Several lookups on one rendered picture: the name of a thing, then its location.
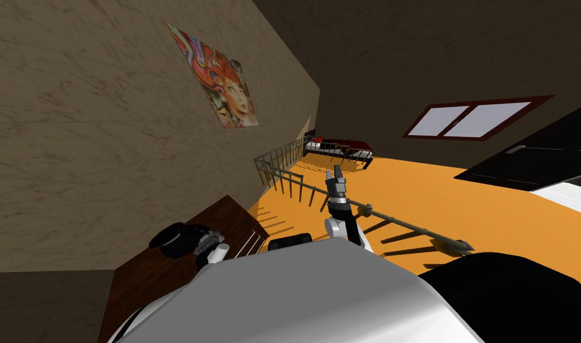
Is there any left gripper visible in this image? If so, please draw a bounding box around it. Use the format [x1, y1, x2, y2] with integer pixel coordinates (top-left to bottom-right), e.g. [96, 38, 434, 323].
[149, 222, 200, 260]

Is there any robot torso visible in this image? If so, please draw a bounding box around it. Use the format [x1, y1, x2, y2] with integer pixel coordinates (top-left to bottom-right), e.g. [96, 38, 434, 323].
[108, 232, 484, 343]

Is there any red-framed window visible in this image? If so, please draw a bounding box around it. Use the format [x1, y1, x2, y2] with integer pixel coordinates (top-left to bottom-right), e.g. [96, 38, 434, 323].
[402, 95, 556, 142]

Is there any red and white bed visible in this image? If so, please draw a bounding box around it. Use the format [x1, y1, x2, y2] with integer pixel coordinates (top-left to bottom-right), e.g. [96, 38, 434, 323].
[303, 135, 375, 171]

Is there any dark brown wooden table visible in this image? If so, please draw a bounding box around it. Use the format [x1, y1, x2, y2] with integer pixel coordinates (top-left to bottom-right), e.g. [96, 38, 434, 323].
[97, 194, 271, 343]

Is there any black cabinet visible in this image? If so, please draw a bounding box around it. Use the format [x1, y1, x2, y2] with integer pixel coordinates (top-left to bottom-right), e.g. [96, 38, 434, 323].
[454, 99, 581, 192]

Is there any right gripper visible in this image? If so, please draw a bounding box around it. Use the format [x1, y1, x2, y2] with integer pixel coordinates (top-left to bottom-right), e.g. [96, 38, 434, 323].
[325, 164, 350, 205]

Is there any colourful face poster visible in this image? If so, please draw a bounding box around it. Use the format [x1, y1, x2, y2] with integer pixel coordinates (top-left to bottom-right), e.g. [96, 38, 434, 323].
[167, 21, 260, 130]

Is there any grey metal railing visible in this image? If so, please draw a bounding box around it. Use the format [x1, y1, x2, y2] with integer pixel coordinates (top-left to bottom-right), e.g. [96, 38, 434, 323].
[253, 135, 476, 254]

